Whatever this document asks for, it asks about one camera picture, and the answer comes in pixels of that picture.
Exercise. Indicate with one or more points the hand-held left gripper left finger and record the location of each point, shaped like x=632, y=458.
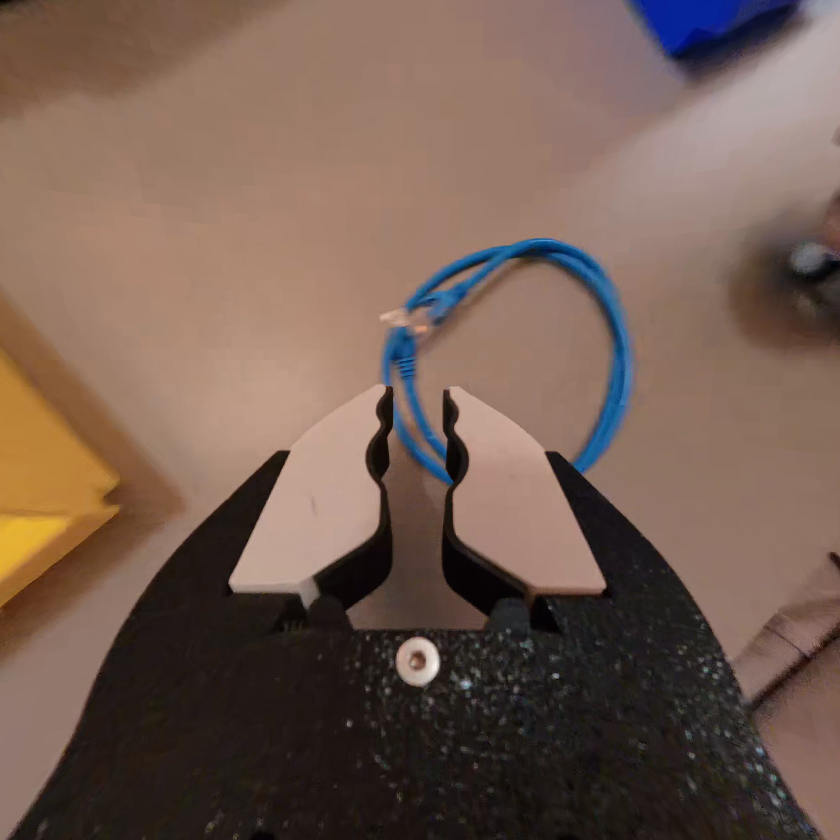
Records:
x=321, y=505

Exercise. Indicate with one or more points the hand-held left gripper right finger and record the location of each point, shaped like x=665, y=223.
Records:
x=518, y=512

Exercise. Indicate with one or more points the yellow plastic bin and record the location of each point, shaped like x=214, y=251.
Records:
x=39, y=472

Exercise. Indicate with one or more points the blue plastic bin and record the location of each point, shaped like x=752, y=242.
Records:
x=709, y=23

